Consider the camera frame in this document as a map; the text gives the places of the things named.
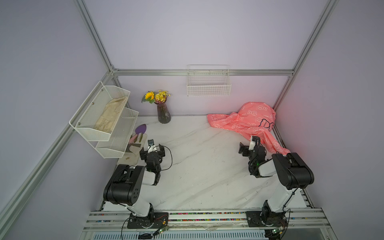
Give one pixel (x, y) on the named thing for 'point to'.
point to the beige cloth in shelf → (110, 113)
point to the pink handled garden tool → (132, 139)
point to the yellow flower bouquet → (159, 97)
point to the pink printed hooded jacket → (253, 119)
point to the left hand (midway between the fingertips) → (151, 147)
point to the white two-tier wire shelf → (113, 145)
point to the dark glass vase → (164, 115)
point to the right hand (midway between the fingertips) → (248, 145)
